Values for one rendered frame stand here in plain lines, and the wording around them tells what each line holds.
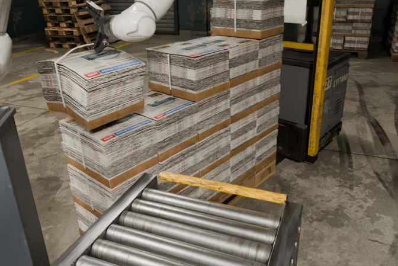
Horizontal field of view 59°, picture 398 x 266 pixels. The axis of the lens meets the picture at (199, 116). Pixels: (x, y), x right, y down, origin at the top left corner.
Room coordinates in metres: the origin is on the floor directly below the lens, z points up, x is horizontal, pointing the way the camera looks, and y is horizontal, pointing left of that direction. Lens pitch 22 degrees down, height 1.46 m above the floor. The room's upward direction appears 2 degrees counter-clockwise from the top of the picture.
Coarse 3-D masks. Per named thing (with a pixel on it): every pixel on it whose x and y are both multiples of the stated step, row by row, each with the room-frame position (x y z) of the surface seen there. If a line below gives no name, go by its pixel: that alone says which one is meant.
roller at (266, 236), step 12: (132, 204) 0.92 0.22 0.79; (144, 204) 0.91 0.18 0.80; (156, 204) 0.91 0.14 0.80; (156, 216) 0.88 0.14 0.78; (168, 216) 0.87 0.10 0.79; (180, 216) 0.86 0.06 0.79; (192, 216) 0.85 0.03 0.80; (204, 216) 0.85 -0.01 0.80; (204, 228) 0.82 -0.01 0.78; (216, 228) 0.81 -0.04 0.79; (228, 228) 0.80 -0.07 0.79; (240, 228) 0.79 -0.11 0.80; (252, 228) 0.79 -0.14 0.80; (264, 228) 0.79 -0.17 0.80; (252, 240) 0.77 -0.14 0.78; (264, 240) 0.76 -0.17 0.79
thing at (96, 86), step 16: (64, 64) 1.37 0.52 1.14; (80, 64) 1.38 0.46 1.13; (96, 64) 1.39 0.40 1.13; (112, 64) 1.41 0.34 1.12; (128, 64) 1.43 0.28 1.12; (144, 64) 1.46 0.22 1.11; (64, 80) 1.37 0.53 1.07; (80, 80) 1.30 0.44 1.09; (96, 80) 1.29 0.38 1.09; (112, 80) 1.34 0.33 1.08; (128, 80) 1.41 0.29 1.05; (80, 96) 1.30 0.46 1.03; (96, 96) 1.30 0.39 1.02; (112, 96) 1.37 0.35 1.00; (128, 96) 1.43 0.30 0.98; (80, 112) 1.32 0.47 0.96; (96, 112) 1.32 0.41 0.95; (112, 112) 1.37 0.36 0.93
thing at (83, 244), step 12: (144, 180) 1.05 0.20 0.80; (156, 180) 1.08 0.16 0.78; (132, 192) 0.98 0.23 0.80; (120, 204) 0.92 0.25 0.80; (108, 216) 0.86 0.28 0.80; (96, 228) 0.81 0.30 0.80; (84, 240) 0.76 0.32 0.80; (96, 240) 0.77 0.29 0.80; (72, 252) 0.72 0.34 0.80; (84, 252) 0.72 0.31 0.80; (60, 264) 0.68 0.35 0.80; (72, 264) 0.68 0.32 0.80
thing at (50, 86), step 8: (40, 64) 1.51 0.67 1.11; (48, 64) 1.48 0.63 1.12; (40, 72) 1.52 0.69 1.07; (48, 72) 1.47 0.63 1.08; (40, 80) 1.53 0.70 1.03; (48, 80) 1.47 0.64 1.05; (48, 88) 1.48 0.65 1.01; (56, 88) 1.42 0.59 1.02; (48, 96) 1.49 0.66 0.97; (56, 96) 1.43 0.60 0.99
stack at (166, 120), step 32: (160, 96) 1.85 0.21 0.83; (224, 96) 1.91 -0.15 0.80; (256, 96) 2.16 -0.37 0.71; (64, 128) 1.52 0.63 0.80; (96, 128) 1.45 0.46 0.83; (128, 128) 1.43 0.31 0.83; (160, 128) 1.53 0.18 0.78; (192, 128) 1.70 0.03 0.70; (224, 128) 1.91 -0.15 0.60; (256, 128) 2.16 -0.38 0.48; (96, 160) 1.36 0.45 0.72; (128, 160) 1.38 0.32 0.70; (192, 160) 1.69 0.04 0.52; (96, 192) 1.39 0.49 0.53; (192, 192) 1.69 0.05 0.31
